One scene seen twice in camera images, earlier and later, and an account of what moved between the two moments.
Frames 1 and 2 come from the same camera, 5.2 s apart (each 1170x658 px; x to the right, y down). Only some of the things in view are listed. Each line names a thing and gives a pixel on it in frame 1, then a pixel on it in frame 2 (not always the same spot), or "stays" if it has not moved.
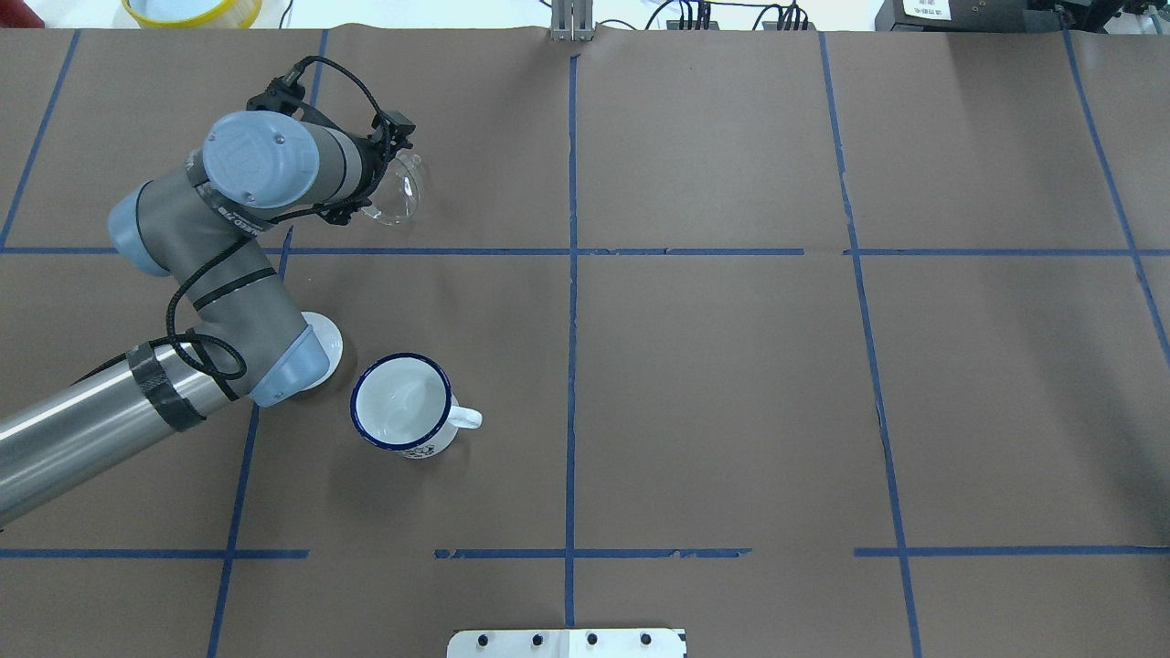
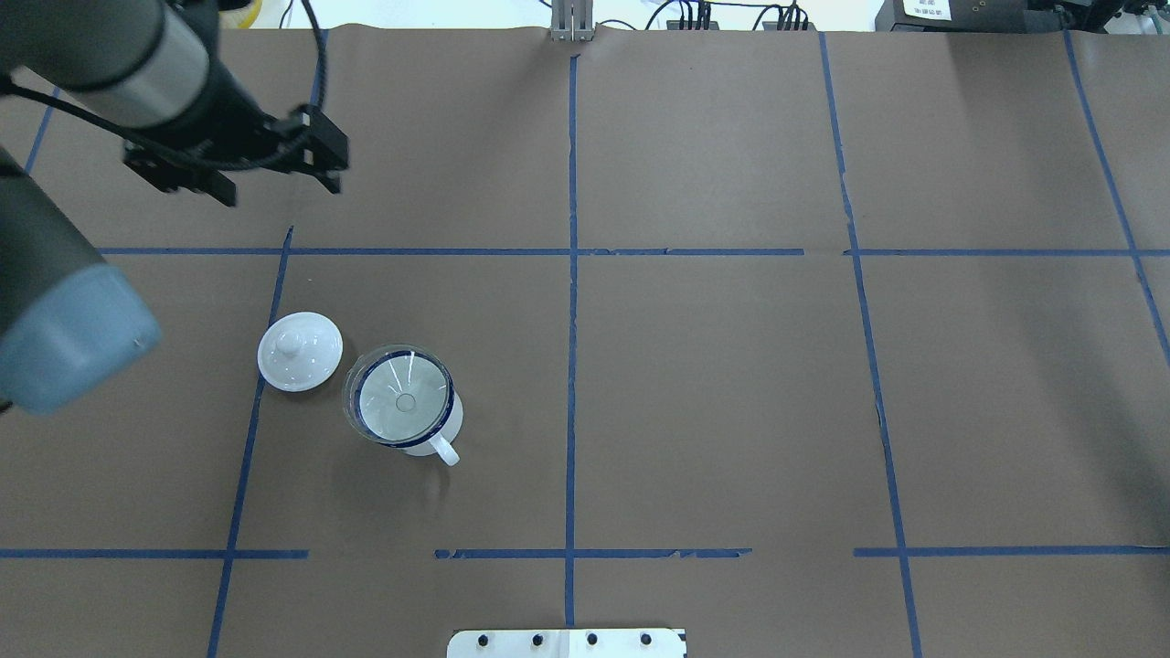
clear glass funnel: x=395 y=196 to x=399 y=396
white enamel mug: x=405 y=404 stays
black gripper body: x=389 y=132 to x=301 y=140
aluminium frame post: x=571 y=20 stays
